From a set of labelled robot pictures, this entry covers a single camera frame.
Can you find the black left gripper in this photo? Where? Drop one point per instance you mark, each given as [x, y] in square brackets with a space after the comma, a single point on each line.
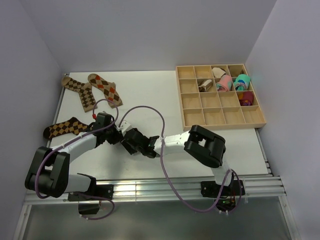
[118, 136]

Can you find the cream rolled sock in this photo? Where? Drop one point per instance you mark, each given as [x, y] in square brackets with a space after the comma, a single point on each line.
[218, 72]

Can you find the brown yellow argyle sock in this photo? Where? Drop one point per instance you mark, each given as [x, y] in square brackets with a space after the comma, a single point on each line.
[71, 126]

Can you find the tan orange argyle sock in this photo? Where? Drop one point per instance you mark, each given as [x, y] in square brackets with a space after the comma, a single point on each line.
[107, 88]

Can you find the maroon rolled sock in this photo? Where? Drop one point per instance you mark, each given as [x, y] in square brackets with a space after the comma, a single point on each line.
[246, 98]

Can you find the teal rolled sock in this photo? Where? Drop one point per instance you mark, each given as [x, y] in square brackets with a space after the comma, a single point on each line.
[242, 82]

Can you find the tan brown argyle sock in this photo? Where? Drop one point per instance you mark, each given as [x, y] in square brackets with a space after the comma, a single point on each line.
[84, 91]

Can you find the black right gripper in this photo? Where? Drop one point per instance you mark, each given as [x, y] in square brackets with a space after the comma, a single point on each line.
[128, 146]

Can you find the brown tan striped sock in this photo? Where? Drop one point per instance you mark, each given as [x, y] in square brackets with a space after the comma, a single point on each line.
[205, 85]

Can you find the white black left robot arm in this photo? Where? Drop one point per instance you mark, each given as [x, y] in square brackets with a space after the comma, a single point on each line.
[49, 175]

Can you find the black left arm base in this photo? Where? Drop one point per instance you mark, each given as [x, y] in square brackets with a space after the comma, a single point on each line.
[99, 193]

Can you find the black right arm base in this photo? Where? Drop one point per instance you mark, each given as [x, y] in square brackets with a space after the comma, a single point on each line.
[227, 201]

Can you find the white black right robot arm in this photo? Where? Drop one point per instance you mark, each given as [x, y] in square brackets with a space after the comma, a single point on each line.
[205, 146]

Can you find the pink rolled sock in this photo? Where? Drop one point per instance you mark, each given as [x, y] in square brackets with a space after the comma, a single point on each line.
[224, 84]

